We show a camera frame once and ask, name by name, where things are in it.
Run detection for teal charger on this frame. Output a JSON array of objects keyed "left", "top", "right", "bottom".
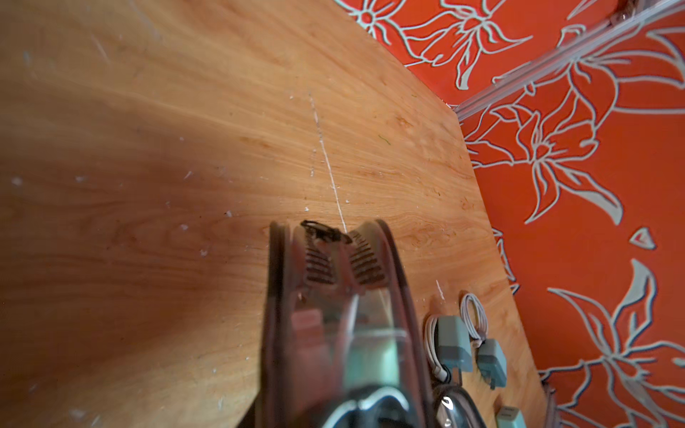
[
  {"left": 436, "top": 316, "right": 473, "bottom": 373},
  {"left": 496, "top": 406, "right": 526, "bottom": 428}
]

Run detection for teal charger near right arm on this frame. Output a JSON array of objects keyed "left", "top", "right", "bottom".
[{"left": 476, "top": 339, "right": 508, "bottom": 390}]

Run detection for teal charger front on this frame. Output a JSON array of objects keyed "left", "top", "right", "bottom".
[{"left": 496, "top": 406, "right": 526, "bottom": 428}]

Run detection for teal wall charger plug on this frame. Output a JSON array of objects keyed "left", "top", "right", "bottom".
[{"left": 342, "top": 329, "right": 401, "bottom": 390}]

